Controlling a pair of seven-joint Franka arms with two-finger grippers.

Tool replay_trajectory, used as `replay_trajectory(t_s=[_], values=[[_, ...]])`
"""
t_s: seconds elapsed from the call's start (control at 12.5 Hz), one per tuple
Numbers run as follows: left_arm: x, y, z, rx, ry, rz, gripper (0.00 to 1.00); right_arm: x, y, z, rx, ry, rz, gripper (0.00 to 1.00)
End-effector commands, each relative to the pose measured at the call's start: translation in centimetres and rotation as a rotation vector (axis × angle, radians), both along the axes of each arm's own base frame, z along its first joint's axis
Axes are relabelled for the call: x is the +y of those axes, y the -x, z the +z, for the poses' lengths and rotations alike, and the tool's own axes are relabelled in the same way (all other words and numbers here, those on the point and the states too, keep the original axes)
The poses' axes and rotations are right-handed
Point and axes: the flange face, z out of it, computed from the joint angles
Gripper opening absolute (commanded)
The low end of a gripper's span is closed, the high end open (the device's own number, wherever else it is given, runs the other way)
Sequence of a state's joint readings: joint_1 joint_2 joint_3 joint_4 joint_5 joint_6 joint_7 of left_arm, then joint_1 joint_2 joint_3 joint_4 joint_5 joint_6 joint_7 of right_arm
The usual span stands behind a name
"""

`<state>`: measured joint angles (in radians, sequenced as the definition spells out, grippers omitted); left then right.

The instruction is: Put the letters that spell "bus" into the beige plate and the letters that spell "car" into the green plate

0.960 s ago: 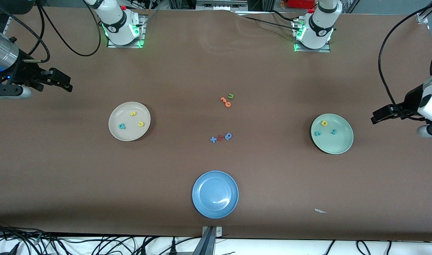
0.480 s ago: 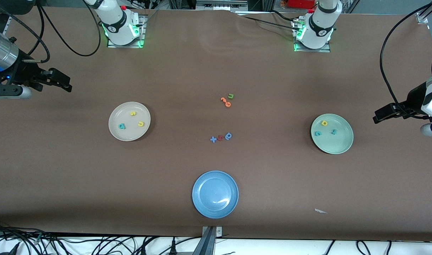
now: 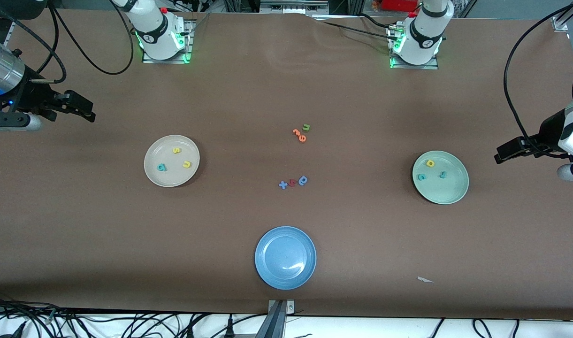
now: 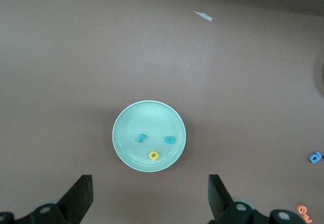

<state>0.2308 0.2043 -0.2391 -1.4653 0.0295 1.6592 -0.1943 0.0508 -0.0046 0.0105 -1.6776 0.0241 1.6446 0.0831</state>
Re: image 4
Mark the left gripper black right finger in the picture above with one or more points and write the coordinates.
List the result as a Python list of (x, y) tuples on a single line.
[(222, 208)]

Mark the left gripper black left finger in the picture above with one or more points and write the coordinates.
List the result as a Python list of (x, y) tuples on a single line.
[(73, 203)]

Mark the teal foam letter c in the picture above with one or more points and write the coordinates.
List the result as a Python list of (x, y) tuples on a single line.
[(170, 140)]

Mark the yellow foam letter a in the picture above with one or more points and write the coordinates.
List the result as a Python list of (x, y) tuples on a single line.
[(154, 155)]

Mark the teal foam letter r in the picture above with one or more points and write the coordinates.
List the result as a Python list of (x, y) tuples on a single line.
[(141, 138)]

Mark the orange foam letter e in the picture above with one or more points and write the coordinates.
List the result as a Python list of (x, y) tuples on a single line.
[(302, 209)]

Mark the blue foam letter a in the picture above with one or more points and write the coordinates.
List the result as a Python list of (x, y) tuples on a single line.
[(315, 157)]

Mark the green plate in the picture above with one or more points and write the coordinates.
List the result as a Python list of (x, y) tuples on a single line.
[(149, 117)]

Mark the brown table cover sheet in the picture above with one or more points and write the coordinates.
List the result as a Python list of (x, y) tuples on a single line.
[(101, 56)]

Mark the white paper scrap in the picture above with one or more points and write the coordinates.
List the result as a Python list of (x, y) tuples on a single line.
[(202, 15)]

